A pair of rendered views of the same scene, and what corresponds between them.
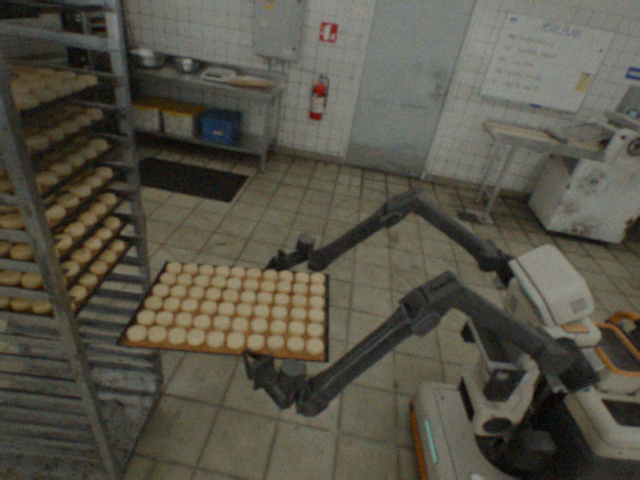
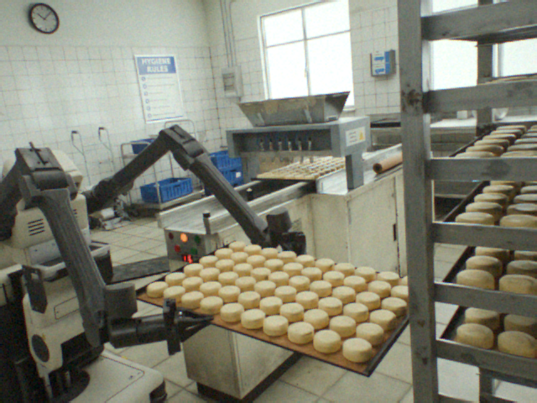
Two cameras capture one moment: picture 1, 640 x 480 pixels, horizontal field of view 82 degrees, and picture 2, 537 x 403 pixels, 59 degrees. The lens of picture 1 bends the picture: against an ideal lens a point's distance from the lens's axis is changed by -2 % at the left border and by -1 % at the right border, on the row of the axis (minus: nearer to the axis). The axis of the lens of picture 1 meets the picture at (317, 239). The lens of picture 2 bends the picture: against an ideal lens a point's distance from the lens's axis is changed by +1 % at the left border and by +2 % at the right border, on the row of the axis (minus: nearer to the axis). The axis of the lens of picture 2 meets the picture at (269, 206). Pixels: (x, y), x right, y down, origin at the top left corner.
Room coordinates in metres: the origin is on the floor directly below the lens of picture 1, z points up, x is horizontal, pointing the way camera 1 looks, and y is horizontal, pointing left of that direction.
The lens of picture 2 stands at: (1.70, 0.88, 1.36)
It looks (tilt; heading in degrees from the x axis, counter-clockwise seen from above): 13 degrees down; 220
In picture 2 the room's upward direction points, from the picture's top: 6 degrees counter-clockwise
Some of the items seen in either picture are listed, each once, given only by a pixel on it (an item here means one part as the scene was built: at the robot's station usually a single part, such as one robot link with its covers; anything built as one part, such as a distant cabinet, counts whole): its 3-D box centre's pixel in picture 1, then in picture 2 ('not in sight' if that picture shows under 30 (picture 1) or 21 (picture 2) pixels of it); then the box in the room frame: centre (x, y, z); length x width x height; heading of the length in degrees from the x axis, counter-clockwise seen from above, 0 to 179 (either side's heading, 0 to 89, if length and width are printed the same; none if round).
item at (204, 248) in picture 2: not in sight; (188, 246); (0.46, -0.61, 0.77); 0.24 x 0.04 x 0.14; 91
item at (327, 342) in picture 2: (190, 269); (326, 341); (1.03, 0.43, 0.90); 0.05 x 0.05 x 0.02
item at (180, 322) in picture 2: (273, 270); (192, 327); (1.11, 0.14, 0.89); 0.09 x 0.07 x 0.07; 138
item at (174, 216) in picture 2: not in sight; (289, 174); (-0.52, -0.77, 0.87); 2.01 x 0.03 x 0.07; 1
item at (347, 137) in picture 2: not in sight; (297, 154); (-0.41, -0.63, 1.01); 0.72 x 0.33 x 0.34; 91
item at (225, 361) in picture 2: not in sight; (251, 285); (0.10, -0.61, 0.45); 0.70 x 0.34 x 0.90; 1
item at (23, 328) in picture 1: (80, 335); not in sight; (1.04, 0.93, 0.42); 0.64 x 0.03 x 0.03; 94
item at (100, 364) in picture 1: (88, 363); not in sight; (1.04, 0.93, 0.24); 0.64 x 0.03 x 0.03; 94
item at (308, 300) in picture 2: (213, 294); (307, 300); (0.92, 0.31, 0.90); 0.05 x 0.05 x 0.02
